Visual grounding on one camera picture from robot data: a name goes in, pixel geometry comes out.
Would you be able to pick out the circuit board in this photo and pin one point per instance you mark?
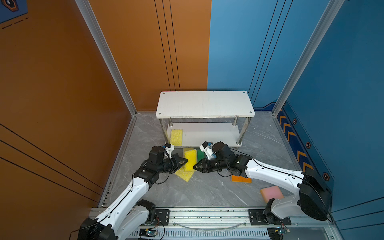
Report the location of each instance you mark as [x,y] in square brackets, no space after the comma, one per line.
[147,234]
[277,233]

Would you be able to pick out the left aluminium corner post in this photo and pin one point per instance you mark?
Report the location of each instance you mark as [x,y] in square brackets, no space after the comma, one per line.
[101,42]

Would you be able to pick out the white two-tier shelf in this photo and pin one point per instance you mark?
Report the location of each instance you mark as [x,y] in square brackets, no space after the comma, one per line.
[212,116]

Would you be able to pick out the right circuit board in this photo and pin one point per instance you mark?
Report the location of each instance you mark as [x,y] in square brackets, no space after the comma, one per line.
[277,233]

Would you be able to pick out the yellow porous sponge large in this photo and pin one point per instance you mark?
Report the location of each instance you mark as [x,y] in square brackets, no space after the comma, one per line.
[176,137]

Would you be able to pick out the aluminium corner post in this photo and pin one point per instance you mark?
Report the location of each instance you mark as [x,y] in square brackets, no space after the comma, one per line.
[317,36]
[101,42]

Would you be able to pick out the orange sponge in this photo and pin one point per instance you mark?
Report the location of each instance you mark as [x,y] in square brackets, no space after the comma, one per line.
[238,179]

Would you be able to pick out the green scrub sponge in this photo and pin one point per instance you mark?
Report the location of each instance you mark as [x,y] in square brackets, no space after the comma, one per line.
[201,155]

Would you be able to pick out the right aluminium corner post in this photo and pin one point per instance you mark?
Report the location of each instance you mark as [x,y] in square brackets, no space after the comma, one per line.
[317,36]

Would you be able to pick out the bright yellow foam sponge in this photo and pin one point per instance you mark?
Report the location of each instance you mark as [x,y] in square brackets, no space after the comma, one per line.
[191,156]

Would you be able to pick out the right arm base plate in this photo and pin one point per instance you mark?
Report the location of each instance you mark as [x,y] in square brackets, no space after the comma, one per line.
[258,218]

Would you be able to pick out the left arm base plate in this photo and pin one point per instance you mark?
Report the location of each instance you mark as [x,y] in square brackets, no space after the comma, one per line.
[160,216]

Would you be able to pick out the aluminium front rail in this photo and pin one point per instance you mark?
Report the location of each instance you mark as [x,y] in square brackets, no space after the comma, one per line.
[233,223]

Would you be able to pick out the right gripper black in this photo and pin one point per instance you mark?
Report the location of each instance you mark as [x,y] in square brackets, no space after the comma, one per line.
[204,166]

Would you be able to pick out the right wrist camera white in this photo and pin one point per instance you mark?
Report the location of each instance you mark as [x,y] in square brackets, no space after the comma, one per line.
[206,148]

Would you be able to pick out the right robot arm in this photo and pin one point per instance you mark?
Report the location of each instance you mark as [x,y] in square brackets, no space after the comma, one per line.
[310,195]

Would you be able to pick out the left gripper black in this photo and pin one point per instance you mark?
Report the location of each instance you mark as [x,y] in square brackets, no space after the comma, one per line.
[177,165]

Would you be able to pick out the left circuit board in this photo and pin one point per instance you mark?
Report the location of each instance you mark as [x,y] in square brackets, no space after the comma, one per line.
[147,234]

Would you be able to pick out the pink sponge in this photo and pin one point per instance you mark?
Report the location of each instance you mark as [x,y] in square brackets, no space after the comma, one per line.
[273,192]

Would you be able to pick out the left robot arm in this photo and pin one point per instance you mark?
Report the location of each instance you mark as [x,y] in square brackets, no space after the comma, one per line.
[129,210]

